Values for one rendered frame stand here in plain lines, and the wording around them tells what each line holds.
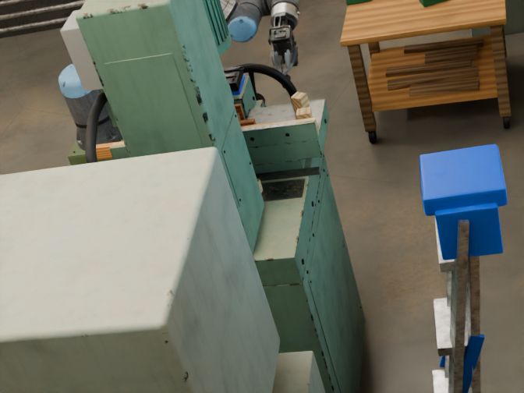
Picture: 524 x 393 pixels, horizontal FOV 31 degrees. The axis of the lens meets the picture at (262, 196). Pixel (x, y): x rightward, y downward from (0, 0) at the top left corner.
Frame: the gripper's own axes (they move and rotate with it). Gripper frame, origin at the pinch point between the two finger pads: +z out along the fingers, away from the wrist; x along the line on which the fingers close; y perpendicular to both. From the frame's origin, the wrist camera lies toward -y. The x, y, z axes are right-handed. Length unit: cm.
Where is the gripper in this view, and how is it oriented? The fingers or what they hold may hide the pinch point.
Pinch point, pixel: (283, 74)
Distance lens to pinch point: 298.6
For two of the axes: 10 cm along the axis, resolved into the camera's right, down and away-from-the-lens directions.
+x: 9.6, -1.0, -2.6
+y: -2.8, -5.3, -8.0
